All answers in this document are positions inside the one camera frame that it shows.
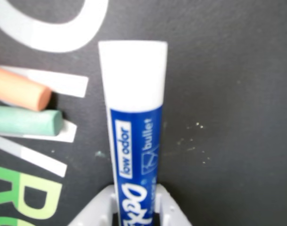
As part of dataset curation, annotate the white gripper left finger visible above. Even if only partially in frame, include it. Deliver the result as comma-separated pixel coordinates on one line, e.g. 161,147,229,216
67,185,118,226

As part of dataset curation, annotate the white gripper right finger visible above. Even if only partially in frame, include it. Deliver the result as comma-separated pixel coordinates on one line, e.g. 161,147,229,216
154,184,191,226

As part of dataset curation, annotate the blue Expo marker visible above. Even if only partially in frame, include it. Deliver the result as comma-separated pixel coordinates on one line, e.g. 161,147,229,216
98,40,169,226

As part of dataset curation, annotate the green chalk stick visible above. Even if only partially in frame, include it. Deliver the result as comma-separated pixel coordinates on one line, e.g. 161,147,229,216
0,105,63,137

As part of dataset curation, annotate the grey Wowrobo mat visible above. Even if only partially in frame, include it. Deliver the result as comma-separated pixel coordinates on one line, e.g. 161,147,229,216
0,0,287,226

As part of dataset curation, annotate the orange chalk stick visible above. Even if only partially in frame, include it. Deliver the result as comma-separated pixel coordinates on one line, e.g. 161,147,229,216
0,65,52,111

